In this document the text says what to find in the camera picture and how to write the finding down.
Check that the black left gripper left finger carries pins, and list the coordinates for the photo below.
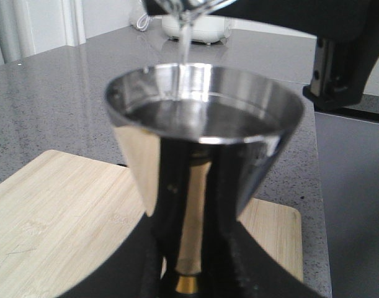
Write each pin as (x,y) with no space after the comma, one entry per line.
(133,270)

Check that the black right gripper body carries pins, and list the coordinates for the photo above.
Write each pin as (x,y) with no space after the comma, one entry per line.
(347,45)

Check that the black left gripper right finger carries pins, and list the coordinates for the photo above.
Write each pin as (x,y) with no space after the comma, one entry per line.
(235,265)

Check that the steel double jigger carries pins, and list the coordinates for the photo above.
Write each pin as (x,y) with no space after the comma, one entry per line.
(199,139)

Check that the clear glass beaker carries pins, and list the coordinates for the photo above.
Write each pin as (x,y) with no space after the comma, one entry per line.
(184,11)

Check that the wooden cutting board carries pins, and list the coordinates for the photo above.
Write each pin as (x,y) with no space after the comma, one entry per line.
(61,217)

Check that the white appliance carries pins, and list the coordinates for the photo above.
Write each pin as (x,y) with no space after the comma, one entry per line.
(207,30)

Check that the grey curtain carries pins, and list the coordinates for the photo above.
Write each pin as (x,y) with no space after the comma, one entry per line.
(31,27)

